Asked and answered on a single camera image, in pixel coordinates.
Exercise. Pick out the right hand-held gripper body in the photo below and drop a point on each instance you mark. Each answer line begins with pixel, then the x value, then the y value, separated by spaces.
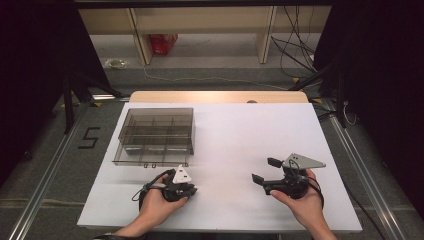
pixel 301 161

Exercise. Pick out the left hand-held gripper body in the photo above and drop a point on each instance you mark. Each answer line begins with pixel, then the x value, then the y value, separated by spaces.
pixel 181 176

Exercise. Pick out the smoky clear drawer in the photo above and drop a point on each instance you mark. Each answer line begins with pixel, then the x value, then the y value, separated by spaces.
pixel 150 156

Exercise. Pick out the smoky clear organizer box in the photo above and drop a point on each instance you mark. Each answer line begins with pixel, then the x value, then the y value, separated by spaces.
pixel 156 125

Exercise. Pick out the person's left hand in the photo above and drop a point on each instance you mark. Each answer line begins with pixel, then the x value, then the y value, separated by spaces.
pixel 155 206

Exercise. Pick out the person's right hand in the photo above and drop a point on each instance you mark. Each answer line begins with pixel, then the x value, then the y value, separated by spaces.
pixel 306 208

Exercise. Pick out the white board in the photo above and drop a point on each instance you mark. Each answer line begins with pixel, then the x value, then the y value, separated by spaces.
pixel 233 140

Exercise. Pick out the dark table grommet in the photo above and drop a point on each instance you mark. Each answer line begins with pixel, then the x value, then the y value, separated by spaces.
pixel 252 101

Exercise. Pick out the black metal stand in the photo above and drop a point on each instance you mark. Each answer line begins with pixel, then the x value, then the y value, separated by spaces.
pixel 340 100
pixel 69 110

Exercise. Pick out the wooden table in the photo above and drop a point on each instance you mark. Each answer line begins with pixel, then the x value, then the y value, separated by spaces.
pixel 216 96

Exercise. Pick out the black curtain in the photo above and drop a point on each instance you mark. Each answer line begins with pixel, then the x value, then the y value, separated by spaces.
pixel 33 66
pixel 383 66

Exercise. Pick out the clear plastic wrapper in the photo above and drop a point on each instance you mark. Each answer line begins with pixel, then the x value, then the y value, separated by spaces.
pixel 116 63

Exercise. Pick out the red bag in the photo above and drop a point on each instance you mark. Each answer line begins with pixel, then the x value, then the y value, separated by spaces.
pixel 163 43

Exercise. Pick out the long aluminium rail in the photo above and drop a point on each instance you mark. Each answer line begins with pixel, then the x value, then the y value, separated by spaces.
pixel 46 183
pixel 366 183

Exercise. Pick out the short aluminium rail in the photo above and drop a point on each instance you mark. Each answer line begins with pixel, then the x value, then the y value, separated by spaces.
pixel 106 97

